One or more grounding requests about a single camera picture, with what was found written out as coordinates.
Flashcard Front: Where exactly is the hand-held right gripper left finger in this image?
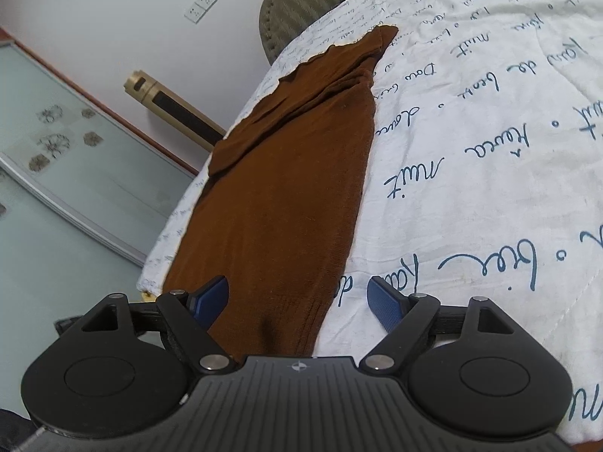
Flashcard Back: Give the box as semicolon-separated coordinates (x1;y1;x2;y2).
81;276;240;374

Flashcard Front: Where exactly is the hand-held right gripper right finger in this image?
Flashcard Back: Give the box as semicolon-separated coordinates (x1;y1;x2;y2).
360;276;525;373

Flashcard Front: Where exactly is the brown knit sweater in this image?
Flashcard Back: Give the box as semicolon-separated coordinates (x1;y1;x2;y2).
161;24;400;357

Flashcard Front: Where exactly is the white script-printed bed quilt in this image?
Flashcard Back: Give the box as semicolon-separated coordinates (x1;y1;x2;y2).
136;0;603;444

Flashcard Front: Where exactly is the gold tower air conditioner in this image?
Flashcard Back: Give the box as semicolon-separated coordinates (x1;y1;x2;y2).
123;70;228;148

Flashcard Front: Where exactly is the frosted glass floral wardrobe door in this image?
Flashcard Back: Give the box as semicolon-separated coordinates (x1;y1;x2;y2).
0;38;199;415

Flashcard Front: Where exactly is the green striped headboard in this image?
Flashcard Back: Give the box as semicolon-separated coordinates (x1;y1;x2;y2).
259;0;401;67

